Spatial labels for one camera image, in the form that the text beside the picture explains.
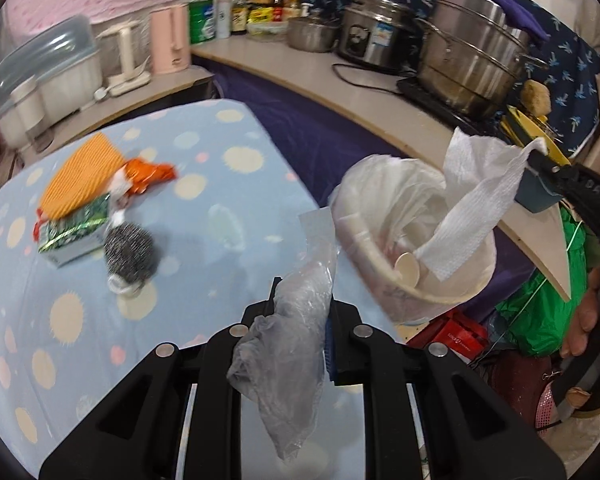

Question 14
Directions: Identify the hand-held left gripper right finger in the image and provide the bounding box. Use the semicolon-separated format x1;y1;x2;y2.
324;295;568;480

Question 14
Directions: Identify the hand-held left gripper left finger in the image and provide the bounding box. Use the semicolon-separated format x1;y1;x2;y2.
38;278;282;480

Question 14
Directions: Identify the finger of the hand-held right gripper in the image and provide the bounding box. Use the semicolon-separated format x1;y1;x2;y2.
526;151;600;257

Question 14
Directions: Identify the clear plastic bag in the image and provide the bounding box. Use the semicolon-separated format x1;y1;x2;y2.
226;207;340;462

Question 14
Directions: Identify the white paper towel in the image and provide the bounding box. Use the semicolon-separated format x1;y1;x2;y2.
414;127;548;282

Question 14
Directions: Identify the white lined waste bin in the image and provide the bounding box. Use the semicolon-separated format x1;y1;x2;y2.
328;154;498;326

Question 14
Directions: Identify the orange snack wrapper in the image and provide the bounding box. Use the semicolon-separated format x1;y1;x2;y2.
110;157;177;208

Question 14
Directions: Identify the green milk carton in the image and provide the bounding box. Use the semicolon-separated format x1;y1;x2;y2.
36;196;113;267

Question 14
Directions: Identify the person's right hand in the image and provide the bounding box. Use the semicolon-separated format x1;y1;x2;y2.
560;265;600;408

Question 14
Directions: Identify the blue plastic basin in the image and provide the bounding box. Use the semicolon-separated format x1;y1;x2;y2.
515;165;563;213

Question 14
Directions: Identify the green plastic bag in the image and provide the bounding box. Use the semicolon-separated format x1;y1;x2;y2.
495;220;593;358

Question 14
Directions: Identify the pink mesh bag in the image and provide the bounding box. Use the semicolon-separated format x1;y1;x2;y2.
534;379;566;431

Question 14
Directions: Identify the maroon cloth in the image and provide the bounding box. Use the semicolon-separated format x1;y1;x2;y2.
480;349;561;423

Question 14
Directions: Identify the blue dotted tablecloth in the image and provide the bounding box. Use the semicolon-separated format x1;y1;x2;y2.
0;99;406;480

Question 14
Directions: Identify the brown loofah sponge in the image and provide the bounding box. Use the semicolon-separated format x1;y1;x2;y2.
521;79;552;118

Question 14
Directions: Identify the red packaged bag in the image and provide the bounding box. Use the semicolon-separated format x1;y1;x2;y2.
406;309;490;362

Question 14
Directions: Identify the steel wool scourer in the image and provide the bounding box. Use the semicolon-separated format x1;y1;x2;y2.
103;224;157;297

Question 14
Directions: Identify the stainless steel steamer pot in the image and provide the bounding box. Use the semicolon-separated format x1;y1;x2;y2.
414;0;548;120

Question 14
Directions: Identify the black induction cooker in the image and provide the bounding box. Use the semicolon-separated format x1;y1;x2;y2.
396;76;511;133

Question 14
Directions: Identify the purple cloth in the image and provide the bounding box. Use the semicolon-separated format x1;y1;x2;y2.
455;0;551;41

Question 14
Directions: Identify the orange dish cloth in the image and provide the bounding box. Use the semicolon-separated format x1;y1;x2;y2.
38;132;127;221

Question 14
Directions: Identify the steel rice cooker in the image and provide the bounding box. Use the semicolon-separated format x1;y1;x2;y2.
336;0;423;73

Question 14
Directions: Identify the clear plastic food container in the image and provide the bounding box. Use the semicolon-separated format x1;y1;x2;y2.
246;21;289;42

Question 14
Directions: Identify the small steel pot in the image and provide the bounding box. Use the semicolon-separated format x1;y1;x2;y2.
286;9;342;53

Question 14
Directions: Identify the pink electric kettle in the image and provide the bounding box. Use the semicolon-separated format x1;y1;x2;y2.
150;4;192;75

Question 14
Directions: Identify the green tin can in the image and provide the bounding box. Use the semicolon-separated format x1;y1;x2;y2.
188;0;217;45

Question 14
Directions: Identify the dark sauce bottle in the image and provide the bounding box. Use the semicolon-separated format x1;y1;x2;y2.
230;0;248;36

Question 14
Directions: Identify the white bottle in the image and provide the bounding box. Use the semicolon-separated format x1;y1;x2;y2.
215;0;232;40

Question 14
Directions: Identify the white cylindrical jar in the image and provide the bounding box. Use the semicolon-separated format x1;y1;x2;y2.
9;76;47;137

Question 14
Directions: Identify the dish container with clear lid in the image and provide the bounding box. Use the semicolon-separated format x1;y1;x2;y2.
0;14;105;148

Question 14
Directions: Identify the black power cable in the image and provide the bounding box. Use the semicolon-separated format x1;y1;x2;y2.
331;62;406;93

